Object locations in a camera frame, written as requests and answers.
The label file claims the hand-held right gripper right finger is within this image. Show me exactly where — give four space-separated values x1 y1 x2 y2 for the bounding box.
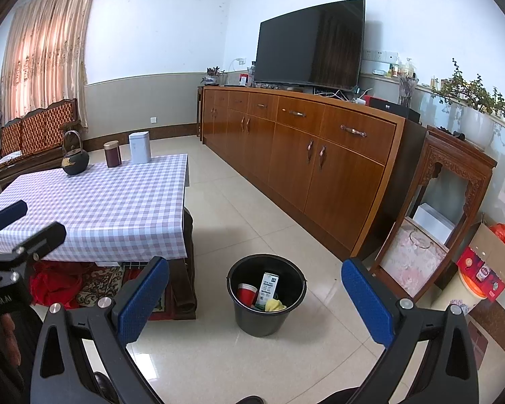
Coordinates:
341 259 480 404

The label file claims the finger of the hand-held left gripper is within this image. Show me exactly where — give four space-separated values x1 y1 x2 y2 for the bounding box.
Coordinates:
0 222 67 278
0 200 28 245

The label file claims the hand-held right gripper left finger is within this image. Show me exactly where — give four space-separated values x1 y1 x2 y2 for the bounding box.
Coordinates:
30 256 170 404

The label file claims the red paper cup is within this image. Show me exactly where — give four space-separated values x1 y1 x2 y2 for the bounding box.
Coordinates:
237 284 258 306

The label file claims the green white carton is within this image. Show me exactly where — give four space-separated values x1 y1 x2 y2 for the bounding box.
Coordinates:
255 273 279 310

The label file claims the black plastic bucket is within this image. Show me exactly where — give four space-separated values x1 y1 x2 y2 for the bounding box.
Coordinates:
226 254 308 337

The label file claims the person's left hand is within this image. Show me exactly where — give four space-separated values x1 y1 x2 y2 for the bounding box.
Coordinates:
0 315 27 372

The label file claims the red cloth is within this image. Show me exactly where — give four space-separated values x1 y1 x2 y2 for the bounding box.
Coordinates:
29 261 82 310

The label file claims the patterned red rug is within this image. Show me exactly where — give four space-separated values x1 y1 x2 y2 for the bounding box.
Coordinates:
73 263 177 314

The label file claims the pink floral framed panel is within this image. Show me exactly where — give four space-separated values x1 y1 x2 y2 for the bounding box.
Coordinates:
381 216 449 297

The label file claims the purple checked tablecloth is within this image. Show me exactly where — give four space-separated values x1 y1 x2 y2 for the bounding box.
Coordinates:
0 154 189 264

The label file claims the black iron teapot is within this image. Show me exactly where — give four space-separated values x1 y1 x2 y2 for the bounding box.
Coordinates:
61 130 90 176

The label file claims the carved wooden bench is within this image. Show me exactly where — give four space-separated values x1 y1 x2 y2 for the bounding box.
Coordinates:
0 98 80 186

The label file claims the white floral jar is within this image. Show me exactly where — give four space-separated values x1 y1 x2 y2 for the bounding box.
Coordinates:
448 269 486 316

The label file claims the flat white box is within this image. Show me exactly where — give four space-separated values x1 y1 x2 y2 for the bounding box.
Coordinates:
412 203 457 245

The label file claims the maroon tin canister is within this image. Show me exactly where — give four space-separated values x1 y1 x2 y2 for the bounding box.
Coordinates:
103 140 122 168

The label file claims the red printed cardboard box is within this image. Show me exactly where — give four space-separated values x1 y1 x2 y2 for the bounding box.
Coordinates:
457 221 505 301

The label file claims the white square tin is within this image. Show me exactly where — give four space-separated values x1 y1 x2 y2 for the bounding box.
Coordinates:
129 132 151 164

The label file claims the long wooden sideboard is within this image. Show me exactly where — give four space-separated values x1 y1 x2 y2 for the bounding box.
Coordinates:
197 85 426 262

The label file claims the carved wooden stand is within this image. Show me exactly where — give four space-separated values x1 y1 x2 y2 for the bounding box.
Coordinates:
368 125 498 304

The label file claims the pink beige curtain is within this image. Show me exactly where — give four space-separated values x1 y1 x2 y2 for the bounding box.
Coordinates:
0 0 99 129

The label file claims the black speaker box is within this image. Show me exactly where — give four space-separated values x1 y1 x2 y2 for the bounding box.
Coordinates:
368 97 422 119

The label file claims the large plant in white pot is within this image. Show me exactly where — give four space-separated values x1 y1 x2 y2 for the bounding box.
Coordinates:
431 59 505 150

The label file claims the glass vase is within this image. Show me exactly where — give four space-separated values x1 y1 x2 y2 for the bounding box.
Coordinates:
398 73 417 108

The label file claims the small potted plant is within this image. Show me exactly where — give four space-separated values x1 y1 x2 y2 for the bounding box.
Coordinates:
201 66 226 86

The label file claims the black flat television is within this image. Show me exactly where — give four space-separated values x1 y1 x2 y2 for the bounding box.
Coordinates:
253 0 366 91

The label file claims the white wall socket strip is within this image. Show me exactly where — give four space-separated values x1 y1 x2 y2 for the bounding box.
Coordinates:
364 49 398 62

